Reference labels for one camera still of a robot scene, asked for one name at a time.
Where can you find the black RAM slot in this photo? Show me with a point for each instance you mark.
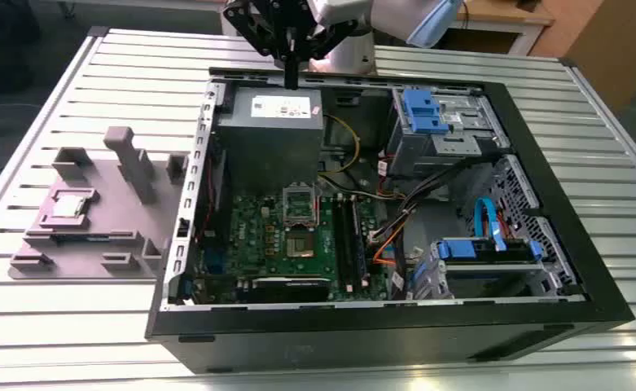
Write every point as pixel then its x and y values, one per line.
pixel 349 244
pixel 358 244
pixel 342 244

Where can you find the hard disk in blue carrier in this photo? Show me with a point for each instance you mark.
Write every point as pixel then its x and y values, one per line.
pixel 459 249

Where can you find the green motherboard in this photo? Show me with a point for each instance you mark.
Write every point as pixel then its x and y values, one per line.
pixel 253 244

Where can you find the grey plastic parts rack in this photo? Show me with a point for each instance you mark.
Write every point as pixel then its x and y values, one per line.
pixel 106 228

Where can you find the short blue expansion slot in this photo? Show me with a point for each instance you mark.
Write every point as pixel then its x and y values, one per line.
pixel 217 262

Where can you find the black PC case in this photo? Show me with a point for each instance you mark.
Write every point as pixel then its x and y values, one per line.
pixel 350 338

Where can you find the wooden desk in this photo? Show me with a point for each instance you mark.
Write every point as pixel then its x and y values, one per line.
pixel 514 16

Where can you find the wooden cabinet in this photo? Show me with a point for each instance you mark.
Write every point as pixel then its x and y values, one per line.
pixel 622 49

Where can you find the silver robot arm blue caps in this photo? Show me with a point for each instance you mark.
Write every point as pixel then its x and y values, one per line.
pixel 350 49

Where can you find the blue plastic drive bracket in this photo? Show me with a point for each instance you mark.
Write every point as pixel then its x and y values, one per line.
pixel 424 110

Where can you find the black graphics card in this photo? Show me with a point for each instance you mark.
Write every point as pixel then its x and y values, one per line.
pixel 285 289

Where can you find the black CPU socket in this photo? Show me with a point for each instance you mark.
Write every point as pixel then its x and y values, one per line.
pixel 302 246

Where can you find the thin metal locking lever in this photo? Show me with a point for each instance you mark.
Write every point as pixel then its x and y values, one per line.
pixel 317 203

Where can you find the grey metal disk bay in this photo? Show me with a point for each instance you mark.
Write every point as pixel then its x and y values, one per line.
pixel 491 266
pixel 459 144

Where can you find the silver CPU chip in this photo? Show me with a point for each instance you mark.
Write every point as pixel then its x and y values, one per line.
pixel 69 205

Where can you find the white desk frame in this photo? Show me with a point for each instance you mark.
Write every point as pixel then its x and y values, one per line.
pixel 68 7

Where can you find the grey power supply unit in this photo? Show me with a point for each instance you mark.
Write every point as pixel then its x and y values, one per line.
pixel 269 155

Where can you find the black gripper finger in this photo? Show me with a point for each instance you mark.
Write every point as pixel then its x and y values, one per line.
pixel 297 73
pixel 288 73

